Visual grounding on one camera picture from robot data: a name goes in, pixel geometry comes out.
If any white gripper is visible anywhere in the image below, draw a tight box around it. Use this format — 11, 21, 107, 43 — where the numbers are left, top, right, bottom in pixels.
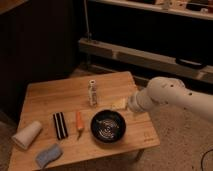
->
111, 89, 154, 113

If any black ceramic bowl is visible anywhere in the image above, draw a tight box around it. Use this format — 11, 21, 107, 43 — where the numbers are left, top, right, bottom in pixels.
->
90, 110, 126, 143

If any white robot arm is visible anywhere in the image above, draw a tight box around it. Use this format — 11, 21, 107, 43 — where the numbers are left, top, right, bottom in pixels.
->
111, 77, 213, 122

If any clear spice bottle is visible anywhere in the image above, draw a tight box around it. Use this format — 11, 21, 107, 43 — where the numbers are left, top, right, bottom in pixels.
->
88, 80, 97, 106

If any orange carrot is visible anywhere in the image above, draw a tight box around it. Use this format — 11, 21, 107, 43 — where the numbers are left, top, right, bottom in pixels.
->
76, 111, 84, 140

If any wooden table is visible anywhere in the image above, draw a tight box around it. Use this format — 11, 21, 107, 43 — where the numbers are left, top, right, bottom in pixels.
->
8, 72, 160, 171

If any black white striped block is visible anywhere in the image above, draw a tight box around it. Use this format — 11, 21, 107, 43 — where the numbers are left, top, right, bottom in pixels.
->
53, 112, 68, 140

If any metal pole stand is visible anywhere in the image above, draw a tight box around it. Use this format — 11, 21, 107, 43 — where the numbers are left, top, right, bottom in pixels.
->
83, 0, 92, 42

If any blue sponge cloth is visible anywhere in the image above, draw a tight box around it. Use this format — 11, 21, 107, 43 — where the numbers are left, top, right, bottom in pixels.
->
35, 144, 63, 169

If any white paper cup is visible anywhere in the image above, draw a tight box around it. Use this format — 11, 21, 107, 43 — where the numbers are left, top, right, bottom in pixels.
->
12, 121, 42, 150

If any black handle on shelf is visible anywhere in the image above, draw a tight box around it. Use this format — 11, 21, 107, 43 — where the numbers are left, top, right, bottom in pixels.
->
175, 58, 207, 69

